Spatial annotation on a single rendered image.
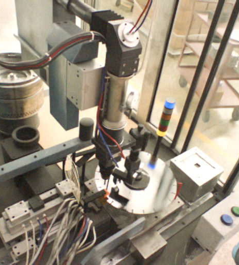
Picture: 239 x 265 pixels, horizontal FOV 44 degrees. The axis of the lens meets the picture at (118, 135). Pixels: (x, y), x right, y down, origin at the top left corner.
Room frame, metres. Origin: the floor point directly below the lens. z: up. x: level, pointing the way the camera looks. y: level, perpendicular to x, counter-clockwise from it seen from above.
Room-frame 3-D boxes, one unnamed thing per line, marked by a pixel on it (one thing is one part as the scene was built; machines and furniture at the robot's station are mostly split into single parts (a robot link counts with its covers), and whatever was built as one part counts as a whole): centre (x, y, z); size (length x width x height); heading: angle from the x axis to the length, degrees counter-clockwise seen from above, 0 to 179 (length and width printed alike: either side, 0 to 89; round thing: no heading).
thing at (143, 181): (0.79, -0.10, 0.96); 0.11 x 0.11 x 0.03
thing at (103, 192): (0.66, 0.04, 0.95); 0.10 x 0.03 x 0.07; 134
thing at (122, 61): (0.78, 0.12, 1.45); 0.35 x 0.07 x 0.28; 44
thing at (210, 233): (0.76, -0.51, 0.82); 0.28 x 0.11 x 0.15; 134
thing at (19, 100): (1.23, 0.56, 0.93); 0.31 x 0.31 x 0.36
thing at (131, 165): (0.72, -0.06, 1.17); 0.06 x 0.05 x 0.20; 125
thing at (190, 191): (0.98, -0.38, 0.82); 0.18 x 0.18 x 0.15; 44
